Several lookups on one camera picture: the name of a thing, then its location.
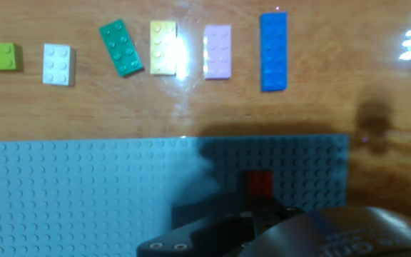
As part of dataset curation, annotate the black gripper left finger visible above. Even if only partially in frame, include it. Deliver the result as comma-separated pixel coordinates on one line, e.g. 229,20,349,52
136,210,256,257

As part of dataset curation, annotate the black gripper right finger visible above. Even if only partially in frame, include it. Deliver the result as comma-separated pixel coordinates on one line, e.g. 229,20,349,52
253,198,305,235

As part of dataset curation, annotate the red Lego brick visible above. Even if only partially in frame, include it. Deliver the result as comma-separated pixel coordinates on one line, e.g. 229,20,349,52
247,170,274,198

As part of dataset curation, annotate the grey Lego baseplate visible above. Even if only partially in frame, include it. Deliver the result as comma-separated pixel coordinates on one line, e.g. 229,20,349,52
0,133,351,257

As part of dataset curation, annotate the long blue Lego brick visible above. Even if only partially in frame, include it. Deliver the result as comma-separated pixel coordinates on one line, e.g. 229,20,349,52
260,11,288,93

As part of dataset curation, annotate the light pink Lego brick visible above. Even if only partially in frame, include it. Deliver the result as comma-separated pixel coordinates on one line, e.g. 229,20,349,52
203,24,233,80

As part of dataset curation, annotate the yellow two-by-four Lego brick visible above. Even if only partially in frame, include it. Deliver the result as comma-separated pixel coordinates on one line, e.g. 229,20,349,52
149,20,178,76

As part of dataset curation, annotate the dark green Lego brick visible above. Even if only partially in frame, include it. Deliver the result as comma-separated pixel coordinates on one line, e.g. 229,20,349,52
98,19,145,78

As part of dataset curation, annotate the white Lego brick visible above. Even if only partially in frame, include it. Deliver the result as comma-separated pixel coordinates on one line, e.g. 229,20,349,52
42,43,76,87

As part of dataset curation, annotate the lime green Lego brick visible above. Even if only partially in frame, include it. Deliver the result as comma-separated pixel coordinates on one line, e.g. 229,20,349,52
0,42,24,71

